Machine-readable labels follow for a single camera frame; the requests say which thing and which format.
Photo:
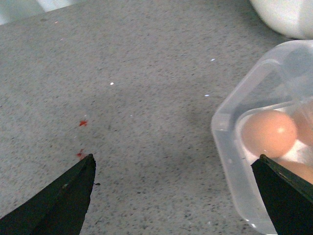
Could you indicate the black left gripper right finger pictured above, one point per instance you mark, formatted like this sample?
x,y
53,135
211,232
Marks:
x,y
288,198

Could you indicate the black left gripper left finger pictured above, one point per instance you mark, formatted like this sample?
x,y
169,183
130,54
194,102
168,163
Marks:
x,y
58,209

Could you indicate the clear plastic egg box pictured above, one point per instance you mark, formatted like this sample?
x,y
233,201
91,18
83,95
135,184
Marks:
x,y
281,80

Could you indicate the brown egg front left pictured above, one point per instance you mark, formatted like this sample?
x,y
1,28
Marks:
x,y
300,169

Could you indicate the brown egg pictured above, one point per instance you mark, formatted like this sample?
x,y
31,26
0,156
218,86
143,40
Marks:
x,y
300,169
270,132
303,118

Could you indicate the brown egg back left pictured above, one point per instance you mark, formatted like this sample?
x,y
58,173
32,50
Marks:
x,y
270,132

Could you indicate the brown egg back right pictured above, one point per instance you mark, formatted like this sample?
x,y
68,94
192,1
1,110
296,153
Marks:
x,y
303,118

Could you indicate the white Joyoung blender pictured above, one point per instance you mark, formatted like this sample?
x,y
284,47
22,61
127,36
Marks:
x,y
291,18

